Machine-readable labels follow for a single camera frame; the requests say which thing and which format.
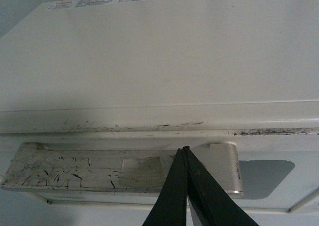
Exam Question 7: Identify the oven door with window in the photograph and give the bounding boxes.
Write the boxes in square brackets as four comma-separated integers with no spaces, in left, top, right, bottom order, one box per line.
[0,129,319,212]

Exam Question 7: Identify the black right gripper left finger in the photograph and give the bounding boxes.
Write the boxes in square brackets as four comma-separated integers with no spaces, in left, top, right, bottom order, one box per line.
[143,149,187,226]

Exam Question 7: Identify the cream toaster oven body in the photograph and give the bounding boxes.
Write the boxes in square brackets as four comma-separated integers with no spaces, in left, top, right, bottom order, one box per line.
[0,0,319,226]

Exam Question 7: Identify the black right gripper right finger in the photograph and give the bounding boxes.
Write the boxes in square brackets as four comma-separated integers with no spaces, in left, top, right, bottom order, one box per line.
[182,146,257,226]

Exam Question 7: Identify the beige oven door handle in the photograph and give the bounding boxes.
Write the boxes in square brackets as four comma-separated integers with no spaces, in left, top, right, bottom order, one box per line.
[0,142,244,199]

